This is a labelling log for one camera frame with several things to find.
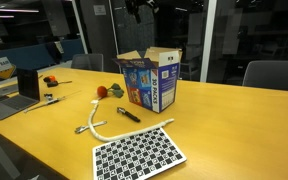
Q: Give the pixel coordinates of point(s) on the red radish plush toy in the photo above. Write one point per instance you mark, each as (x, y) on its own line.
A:
(102, 91)

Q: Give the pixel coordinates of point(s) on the open grey laptop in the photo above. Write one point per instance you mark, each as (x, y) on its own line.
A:
(20, 96)

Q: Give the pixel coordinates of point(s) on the long thin metal rod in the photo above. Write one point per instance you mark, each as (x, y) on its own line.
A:
(45, 103)

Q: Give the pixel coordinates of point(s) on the black white calibration board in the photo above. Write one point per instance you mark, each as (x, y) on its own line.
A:
(137, 155)

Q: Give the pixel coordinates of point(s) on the orange black tool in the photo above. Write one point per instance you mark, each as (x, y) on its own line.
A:
(49, 79)

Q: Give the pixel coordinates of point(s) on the blue partition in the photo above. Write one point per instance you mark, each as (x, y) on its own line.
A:
(27, 56)

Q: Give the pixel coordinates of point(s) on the blue printed cardboard box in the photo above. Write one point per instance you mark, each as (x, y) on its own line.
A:
(150, 80)

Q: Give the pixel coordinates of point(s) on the small white tag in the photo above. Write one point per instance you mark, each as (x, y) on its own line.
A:
(94, 101)

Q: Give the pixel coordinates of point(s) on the white paper wall notice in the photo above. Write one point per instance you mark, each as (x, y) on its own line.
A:
(99, 10)

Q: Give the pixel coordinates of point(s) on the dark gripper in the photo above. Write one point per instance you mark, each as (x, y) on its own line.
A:
(134, 9)

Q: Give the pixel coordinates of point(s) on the white yellow sign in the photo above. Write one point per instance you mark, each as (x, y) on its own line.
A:
(0, 66)

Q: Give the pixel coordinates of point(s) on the grey office chair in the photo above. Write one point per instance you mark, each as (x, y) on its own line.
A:
(274, 76)
(88, 62)

